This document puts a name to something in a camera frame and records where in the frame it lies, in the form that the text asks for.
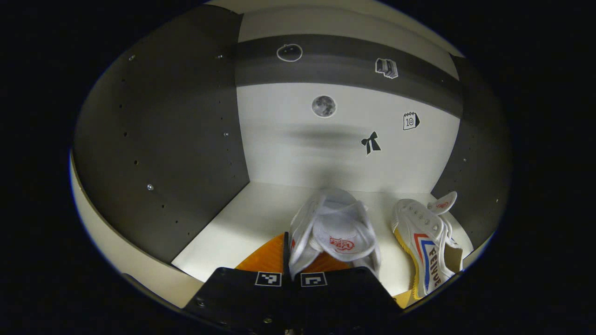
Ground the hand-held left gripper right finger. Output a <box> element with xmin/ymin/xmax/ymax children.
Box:
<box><xmin>293</xmin><ymin>251</ymin><xmax>405</xmax><ymax>333</ymax></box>

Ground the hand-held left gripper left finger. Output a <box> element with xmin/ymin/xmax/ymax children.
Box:
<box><xmin>184</xmin><ymin>231</ymin><xmax>295</xmax><ymax>333</ymax></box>

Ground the white canvas shoe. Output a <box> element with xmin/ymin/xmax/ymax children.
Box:
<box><xmin>288</xmin><ymin>188</ymin><xmax>382</xmax><ymax>280</ymax></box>
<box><xmin>391</xmin><ymin>191</ymin><xmax>464</xmax><ymax>300</ymax></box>

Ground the white cabinet door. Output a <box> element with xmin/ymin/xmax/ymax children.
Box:
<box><xmin>459</xmin><ymin>230</ymin><xmax>496</xmax><ymax>275</ymax></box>
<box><xmin>70</xmin><ymin>154</ymin><xmax>205</xmax><ymax>308</ymax></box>

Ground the white shoe cabinet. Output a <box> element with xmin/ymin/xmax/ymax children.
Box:
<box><xmin>70</xmin><ymin>0</ymin><xmax>513</xmax><ymax>310</ymax></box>

